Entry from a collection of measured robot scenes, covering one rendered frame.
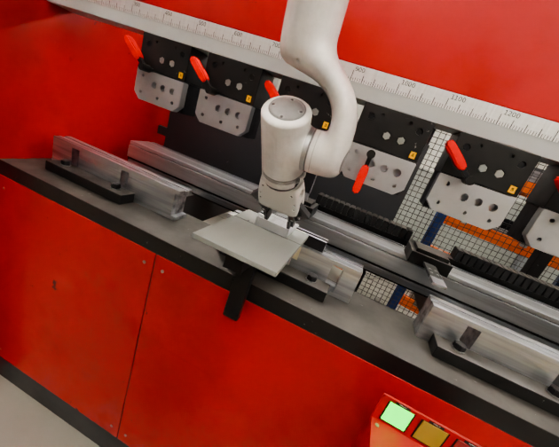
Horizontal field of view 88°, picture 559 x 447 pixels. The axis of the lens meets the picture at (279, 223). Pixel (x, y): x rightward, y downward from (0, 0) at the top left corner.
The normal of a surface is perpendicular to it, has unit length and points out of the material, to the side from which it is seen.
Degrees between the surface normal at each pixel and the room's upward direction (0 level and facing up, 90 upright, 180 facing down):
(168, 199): 90
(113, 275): 90
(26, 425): 0
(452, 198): 90
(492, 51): 90
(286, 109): 41
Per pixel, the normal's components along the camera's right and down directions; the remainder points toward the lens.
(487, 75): -0.31, 0.22
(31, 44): 0.90, 0.39
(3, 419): 0.32, -0.89
